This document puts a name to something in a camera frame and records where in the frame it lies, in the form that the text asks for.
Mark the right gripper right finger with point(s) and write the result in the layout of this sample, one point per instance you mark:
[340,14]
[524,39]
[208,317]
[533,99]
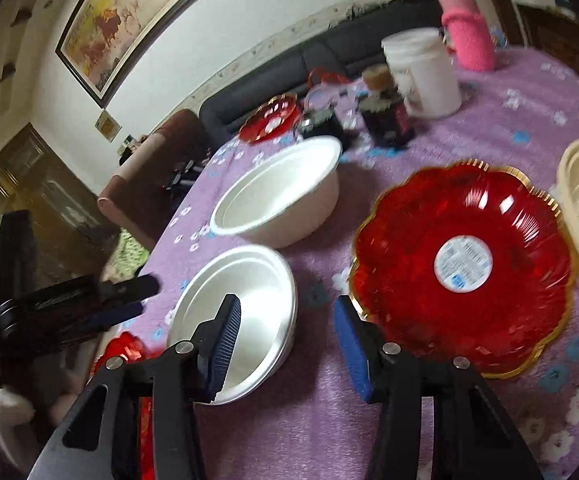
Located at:
[474,436]

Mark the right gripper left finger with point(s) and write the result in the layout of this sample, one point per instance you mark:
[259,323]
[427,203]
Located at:
[99,437]

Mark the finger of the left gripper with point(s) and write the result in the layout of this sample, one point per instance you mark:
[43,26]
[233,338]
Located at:
[116,314]
[135,289]

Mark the white paper bowl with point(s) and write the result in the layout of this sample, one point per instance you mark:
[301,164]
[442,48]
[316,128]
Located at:
[284,199]

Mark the large red glass plate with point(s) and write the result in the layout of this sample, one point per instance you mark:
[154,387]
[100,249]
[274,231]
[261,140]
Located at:
[466,260]

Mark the green floral blanket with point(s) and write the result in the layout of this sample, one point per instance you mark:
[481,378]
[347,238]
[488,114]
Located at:
[128,257]

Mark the brown armchair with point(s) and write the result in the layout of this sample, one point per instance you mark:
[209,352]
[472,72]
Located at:
[135,198]

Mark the wooden glass cabinet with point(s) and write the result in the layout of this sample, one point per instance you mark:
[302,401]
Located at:
[73,237]

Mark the small red glass dish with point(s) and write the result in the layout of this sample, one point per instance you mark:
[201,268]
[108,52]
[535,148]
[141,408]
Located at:
[272,119]

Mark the small black jar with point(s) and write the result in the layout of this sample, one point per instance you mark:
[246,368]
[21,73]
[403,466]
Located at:
[322,122]

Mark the framed horse painting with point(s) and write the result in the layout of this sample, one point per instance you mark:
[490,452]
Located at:
[103,39]

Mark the dark jar with cork lid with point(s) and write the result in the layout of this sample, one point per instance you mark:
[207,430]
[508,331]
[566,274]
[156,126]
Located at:
[383,109]

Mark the black leather sofa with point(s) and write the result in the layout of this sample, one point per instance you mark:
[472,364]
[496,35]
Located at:
[344,49]

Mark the white plastic jar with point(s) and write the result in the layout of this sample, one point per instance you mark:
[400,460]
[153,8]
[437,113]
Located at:
[420,63]

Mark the pink thermos with knit sleeve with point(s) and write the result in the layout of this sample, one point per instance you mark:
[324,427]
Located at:
[469,34]

